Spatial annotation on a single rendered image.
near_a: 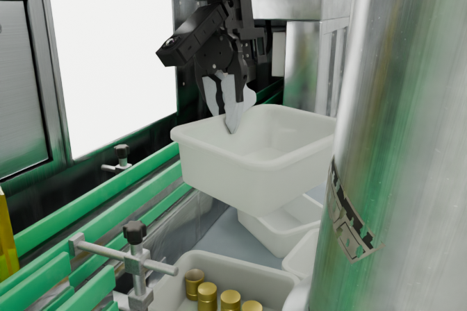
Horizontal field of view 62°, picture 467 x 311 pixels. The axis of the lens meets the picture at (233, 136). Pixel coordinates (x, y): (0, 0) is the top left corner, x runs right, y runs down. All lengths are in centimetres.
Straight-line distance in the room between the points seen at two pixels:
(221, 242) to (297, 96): 55
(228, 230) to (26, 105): 54
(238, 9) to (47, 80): 36
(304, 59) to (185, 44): 76
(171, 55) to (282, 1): 77
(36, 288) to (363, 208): 46
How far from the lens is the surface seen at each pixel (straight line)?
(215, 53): 56
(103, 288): 54
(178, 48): 50
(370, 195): 16
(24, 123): 74
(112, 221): 68
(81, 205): 72
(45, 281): 57
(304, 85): 124
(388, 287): 18
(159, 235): 78
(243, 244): 94
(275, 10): 125
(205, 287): 72
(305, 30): 123
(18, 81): 73
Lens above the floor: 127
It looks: 18 degrees down
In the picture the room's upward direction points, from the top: straight up
